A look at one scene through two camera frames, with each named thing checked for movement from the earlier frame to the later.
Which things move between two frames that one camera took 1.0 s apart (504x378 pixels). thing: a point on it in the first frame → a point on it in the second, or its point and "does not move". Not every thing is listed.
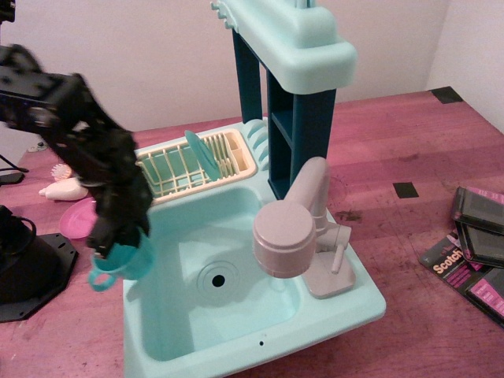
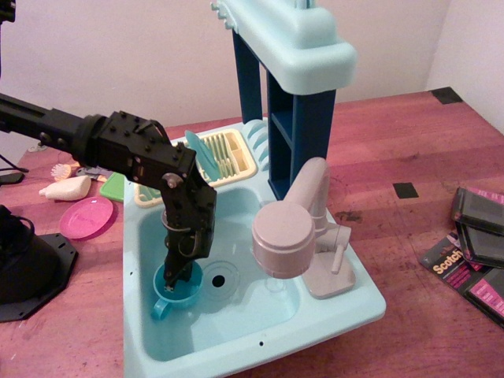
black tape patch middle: [405, 190] does not move
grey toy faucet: [292, 237] does not move
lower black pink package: [487, 293] does not move
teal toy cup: [121, 261] → [184, 294]
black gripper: [102, 155] → [188, 214]
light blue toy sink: [205, 307] does not move
